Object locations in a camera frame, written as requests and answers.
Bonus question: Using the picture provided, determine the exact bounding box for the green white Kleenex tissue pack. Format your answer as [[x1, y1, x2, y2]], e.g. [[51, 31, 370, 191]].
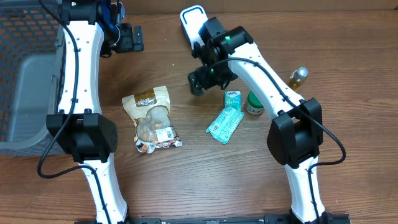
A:
[[224, 91, 241, 111]]

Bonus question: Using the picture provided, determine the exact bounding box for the teal snack packet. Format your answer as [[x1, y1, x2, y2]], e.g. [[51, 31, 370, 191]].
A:
[[206, 106, 244, 145]]

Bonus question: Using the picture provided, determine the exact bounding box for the green lid white jar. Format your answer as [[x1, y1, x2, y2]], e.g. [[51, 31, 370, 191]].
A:
[[245, 91, 265, 115]]

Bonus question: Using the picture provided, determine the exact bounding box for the brown snack packet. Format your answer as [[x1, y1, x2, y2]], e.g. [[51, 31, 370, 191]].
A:
[[122, 86, 171, 141]]

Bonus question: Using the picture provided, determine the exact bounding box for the white labelled snack packet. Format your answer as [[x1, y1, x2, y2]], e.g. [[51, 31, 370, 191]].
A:
[[136, 126, 183, 154]]

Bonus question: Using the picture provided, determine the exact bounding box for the yellow oil bottle silver cap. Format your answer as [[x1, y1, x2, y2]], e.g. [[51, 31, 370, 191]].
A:
[[288, 67, 309, 91]]

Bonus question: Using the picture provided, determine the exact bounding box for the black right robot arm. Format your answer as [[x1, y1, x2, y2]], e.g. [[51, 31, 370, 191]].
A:
[[180, 16, 326, 223]]

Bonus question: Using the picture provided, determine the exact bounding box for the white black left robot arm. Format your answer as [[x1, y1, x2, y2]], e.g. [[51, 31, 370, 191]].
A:
[[37, 0, 144, 223]]

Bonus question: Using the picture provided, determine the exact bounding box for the white barcode scanner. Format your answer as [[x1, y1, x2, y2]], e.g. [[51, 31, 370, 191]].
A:
[[180, 5, 208, 49]]

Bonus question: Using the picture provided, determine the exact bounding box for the brown cardboard back panel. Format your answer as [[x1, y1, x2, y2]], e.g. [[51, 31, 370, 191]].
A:
[[121, 0, 397, 15]]

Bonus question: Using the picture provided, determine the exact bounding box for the grey plastic mesh basket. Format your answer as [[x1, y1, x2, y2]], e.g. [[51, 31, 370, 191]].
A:
[[1, 1, 65, 156]]

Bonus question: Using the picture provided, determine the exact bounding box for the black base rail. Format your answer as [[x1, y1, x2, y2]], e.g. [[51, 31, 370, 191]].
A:
[[74, 213, 352, 224]]

